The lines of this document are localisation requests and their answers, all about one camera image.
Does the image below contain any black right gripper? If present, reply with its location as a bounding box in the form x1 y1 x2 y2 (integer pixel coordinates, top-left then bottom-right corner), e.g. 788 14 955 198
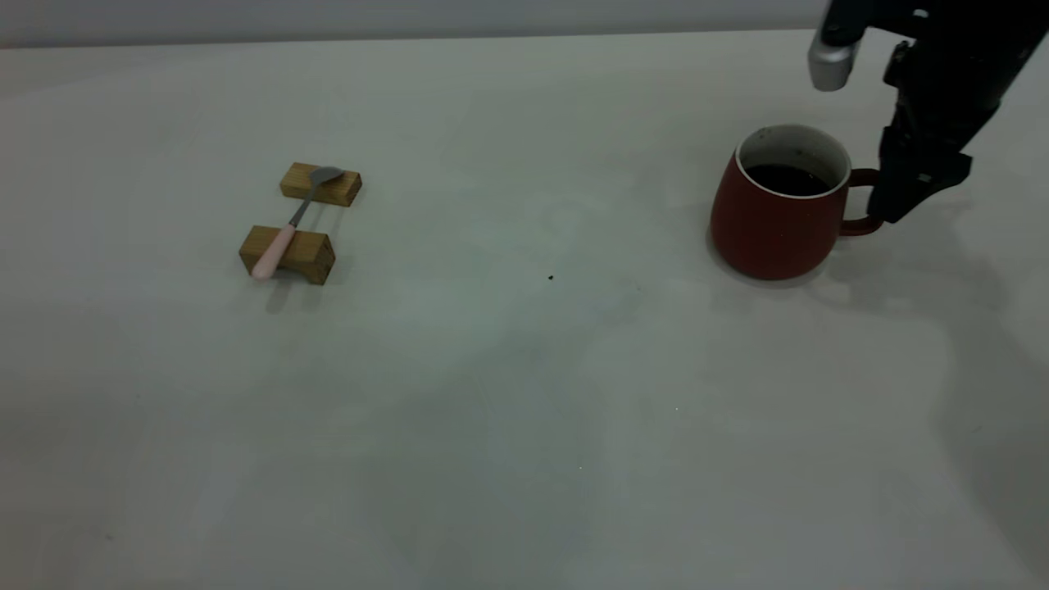
869 0 1049 224

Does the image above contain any red ceramic mug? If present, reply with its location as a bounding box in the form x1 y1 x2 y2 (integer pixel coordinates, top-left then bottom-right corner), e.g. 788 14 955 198
709 125 885 282

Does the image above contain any pink handled metal spoon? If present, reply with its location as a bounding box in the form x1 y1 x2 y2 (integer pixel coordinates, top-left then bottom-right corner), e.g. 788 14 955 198
251 166 346 282

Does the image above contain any dark coffee liquid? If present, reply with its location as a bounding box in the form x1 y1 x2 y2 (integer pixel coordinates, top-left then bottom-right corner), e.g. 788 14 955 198
742 162 833 198

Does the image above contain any flat wooden block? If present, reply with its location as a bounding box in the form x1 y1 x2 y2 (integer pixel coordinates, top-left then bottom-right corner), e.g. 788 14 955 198
279 162 363 208

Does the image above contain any arched wooden block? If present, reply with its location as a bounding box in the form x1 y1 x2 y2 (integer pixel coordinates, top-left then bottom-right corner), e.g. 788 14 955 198
238 225 336 286

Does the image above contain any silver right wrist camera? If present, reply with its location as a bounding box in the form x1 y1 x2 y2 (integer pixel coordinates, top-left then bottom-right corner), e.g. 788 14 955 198
807 0 929 93

